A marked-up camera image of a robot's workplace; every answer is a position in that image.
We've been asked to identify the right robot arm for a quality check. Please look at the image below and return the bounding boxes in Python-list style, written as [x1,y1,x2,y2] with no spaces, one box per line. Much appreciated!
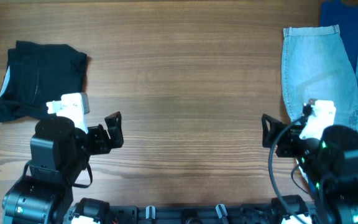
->
[262,114,358,223]

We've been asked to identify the black shorts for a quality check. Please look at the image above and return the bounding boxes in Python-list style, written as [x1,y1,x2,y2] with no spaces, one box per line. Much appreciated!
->
[0,40,88,123]

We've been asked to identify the dark blue garment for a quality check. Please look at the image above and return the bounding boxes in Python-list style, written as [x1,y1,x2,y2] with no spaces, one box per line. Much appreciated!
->
[309,0,358,200]

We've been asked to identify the left black cable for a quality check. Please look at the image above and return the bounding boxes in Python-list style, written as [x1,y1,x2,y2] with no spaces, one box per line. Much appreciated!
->
[0,98,93,224]

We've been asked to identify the light blue denim shorts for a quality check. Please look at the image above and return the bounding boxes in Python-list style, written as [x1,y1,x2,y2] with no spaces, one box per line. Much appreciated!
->
[282,25,358,132]

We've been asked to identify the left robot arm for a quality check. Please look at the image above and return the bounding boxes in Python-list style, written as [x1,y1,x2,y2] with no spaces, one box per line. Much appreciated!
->
[2,112,124,223]

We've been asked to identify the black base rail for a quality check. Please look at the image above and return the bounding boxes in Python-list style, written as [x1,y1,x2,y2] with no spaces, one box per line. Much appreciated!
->
[63,195,317,224]

